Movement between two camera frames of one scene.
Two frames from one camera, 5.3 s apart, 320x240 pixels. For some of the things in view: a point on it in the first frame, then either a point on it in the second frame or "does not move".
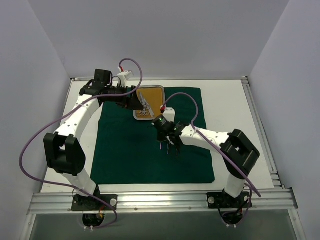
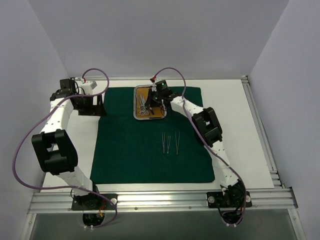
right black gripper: [169, 139] to [153, 99]
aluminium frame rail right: [274, 175] does not move
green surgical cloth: [126, 150] does not move
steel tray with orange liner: [152, 98] does not move
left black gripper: [128, 99] to [93, 105]
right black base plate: [221, 200] does not move
